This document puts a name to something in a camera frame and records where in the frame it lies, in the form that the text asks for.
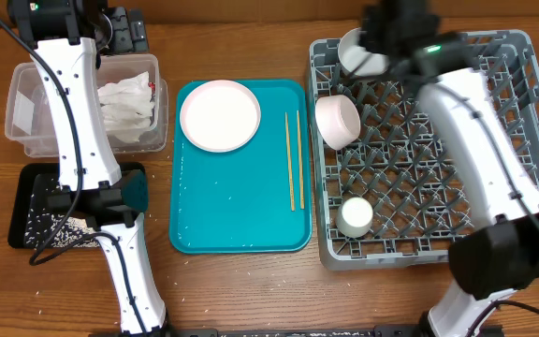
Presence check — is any grey bowl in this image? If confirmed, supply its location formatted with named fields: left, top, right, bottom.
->
left=338, top=27, right=388, bottom=77

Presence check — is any white napkin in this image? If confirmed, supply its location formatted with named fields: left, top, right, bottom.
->
left=97, top=72, right=155, bottom=143

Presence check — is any small pink bowl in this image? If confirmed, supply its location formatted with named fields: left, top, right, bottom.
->
left=315, top=95, right=361, bottom=151

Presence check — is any small white cup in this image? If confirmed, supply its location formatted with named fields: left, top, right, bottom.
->
left=336, top=197, right=373, bottom=238

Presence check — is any pile of rice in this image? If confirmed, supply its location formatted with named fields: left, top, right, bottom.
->
left=24, top=172, right=100, bottom=248

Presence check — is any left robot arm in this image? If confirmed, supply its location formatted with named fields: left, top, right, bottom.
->
left=7, top=0, right=168, bottom=336

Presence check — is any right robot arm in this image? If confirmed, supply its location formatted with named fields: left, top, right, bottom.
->
left=359, top=1, right=539, bottom=336

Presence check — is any clear plastic waste bin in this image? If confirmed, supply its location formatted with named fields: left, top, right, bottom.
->
left=5, top=54, right=168, bottom=157

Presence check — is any grey dishwasher rack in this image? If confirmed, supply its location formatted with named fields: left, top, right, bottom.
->
left=307, top=30, right=539, bottom=271

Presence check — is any large white plate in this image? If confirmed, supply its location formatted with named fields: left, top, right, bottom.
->
left=180, top=80, right=261, bottom=153

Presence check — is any left wooden chopstick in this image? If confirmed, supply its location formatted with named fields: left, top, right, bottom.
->
left=284, top=112, right=296, bottom=212

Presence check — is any wooden chopstick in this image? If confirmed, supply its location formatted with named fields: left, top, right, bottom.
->
left=297, top=110, right=305, bottom=210
left=284, top=112, right=296, bottom=212

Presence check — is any right wooden chopstick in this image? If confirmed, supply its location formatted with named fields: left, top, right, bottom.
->
left=297, top=110, right=305, bottom=210

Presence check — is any teal serving tray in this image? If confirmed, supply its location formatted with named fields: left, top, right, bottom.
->
left=168, top=80, right=313, bottom=254

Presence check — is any black plastic tray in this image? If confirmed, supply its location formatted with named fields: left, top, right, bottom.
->
left=7, top=162, right=147, bottom=250

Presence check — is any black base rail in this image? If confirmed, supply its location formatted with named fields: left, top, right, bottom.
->
left=149, top=325, right=416, bottom=337

